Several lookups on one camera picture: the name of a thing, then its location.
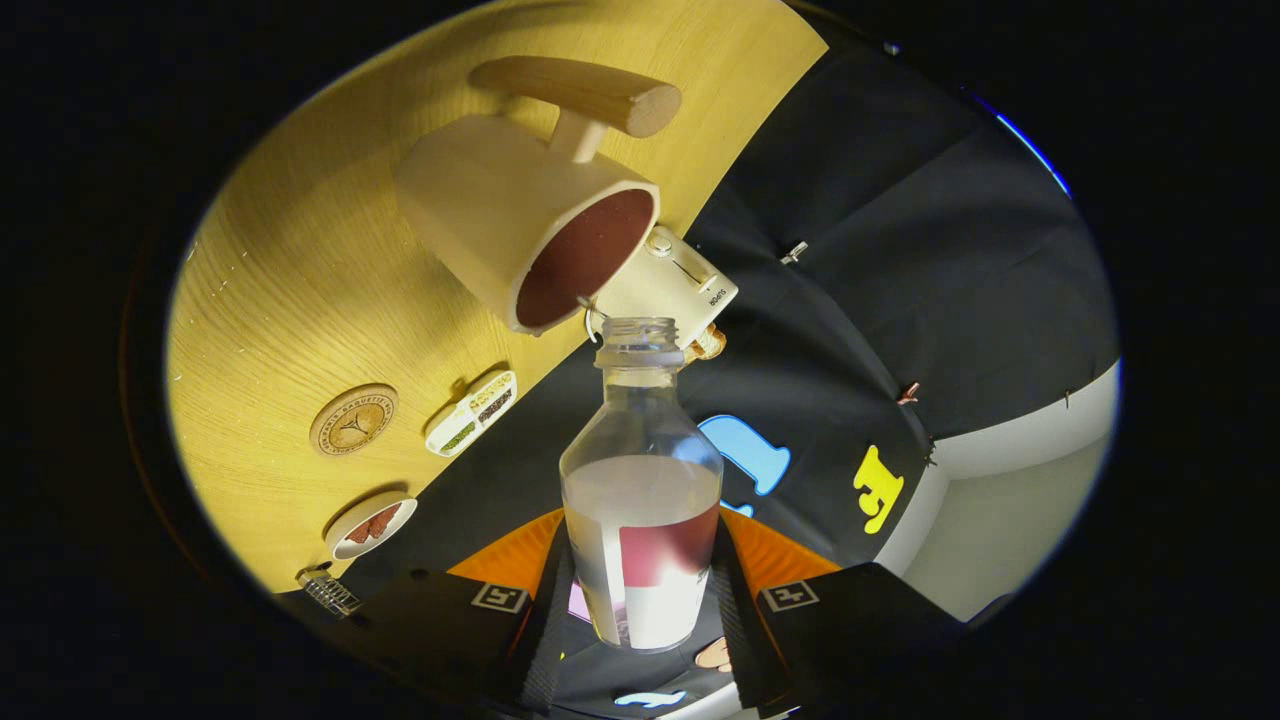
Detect white round plate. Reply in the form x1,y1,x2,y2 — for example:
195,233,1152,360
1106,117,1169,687
324,491,419,560

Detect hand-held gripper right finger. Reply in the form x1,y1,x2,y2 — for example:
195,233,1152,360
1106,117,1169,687
712,505,1011,720

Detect cream cup with wooden handle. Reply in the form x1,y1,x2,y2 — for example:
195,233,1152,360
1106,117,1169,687
393,56,683,335

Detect white divided snack dish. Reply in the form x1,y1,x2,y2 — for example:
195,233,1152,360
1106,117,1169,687
425,370,518,458

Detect small wire basket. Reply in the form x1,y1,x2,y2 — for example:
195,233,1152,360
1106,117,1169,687
297,566,362,617

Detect clear juice bottle red label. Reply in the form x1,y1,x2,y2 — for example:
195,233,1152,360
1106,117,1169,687
559,316,724,653

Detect black backdrop cloth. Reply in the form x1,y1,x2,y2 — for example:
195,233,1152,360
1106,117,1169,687
340,45,1121,720

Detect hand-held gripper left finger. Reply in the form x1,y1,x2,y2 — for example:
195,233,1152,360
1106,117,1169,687
285,507,576,720

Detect round cork coaster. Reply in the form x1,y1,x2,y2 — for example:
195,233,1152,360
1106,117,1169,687
310,383,399,457

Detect wooden table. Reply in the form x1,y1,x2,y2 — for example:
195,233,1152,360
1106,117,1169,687
165,0,831,596

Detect cream toaster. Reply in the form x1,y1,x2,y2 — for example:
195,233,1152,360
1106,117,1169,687
585,228,740,351

